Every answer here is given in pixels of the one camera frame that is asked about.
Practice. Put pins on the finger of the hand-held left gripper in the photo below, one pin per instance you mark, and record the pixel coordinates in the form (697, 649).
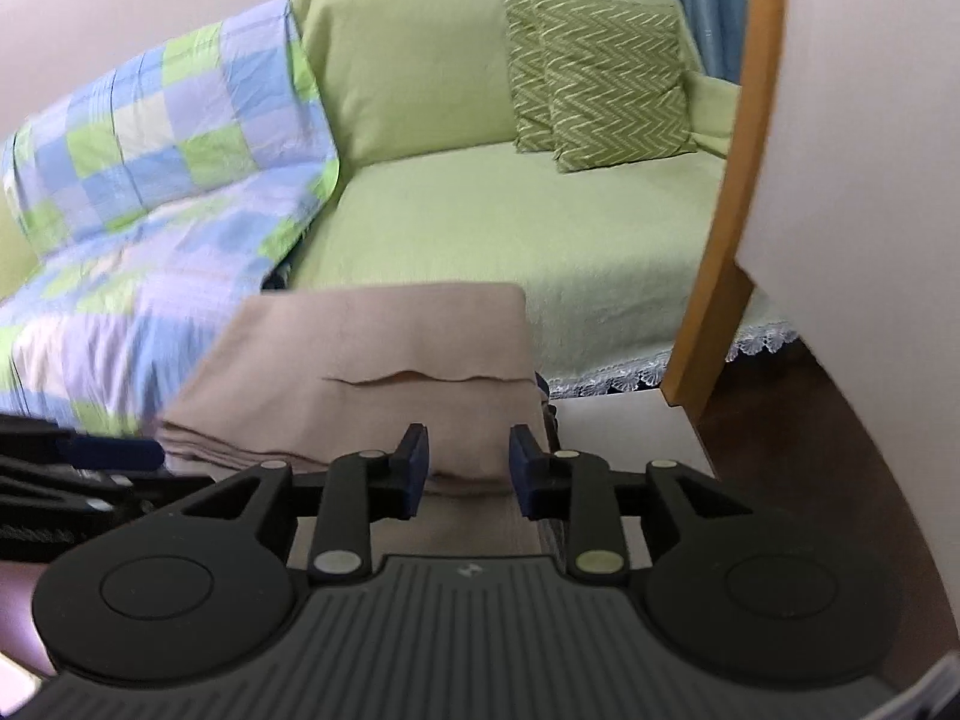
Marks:
(120, 452)

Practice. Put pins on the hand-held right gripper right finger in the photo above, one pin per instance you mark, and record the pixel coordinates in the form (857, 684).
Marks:
(523, 472)

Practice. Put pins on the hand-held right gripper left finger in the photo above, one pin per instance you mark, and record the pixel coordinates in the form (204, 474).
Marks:
(412, 469)

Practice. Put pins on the beige cloth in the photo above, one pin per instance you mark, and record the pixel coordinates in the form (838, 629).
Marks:
(375, 360)

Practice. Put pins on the green covered sofa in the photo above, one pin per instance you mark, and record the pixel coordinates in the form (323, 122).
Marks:
(487, 225)

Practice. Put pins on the checked blue green blanket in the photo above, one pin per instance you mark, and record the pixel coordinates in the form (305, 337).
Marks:
(150, 187)

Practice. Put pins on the green zigzag cushion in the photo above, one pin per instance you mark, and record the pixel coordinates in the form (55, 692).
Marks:
(525, 75)
(615, 82)

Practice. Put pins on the blue curtain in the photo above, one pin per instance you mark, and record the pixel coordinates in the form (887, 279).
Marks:
(694, 0)

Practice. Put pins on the wooden upright post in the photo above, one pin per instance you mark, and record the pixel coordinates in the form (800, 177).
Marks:
(754, 105)

